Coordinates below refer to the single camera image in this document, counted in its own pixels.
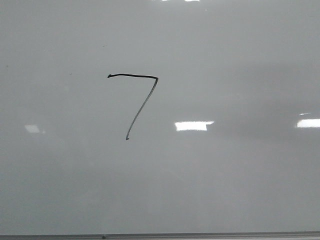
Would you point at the white glossy whiteboard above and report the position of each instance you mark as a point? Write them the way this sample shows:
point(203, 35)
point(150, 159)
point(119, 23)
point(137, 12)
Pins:
point(152, 116)

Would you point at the grey aluminium whiteboard frame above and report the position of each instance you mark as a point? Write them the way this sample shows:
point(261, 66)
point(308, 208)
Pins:
point(291, 235)

